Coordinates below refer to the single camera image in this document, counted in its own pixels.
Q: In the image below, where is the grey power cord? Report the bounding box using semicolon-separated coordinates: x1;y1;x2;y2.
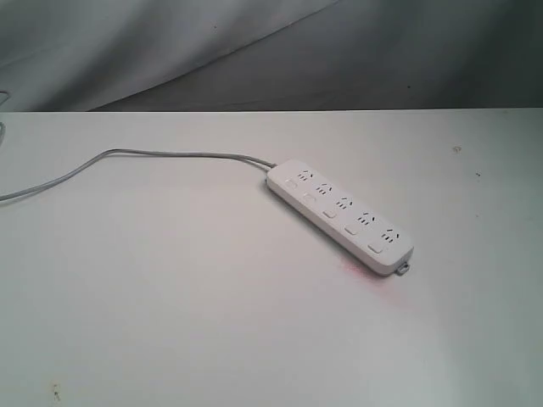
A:
0;148;279;204

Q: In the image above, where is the white five-outlet power strip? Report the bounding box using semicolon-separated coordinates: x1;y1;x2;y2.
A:
266;159;414;277

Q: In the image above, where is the grey backdrop cloth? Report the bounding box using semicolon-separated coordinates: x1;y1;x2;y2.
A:
1;1;542;112

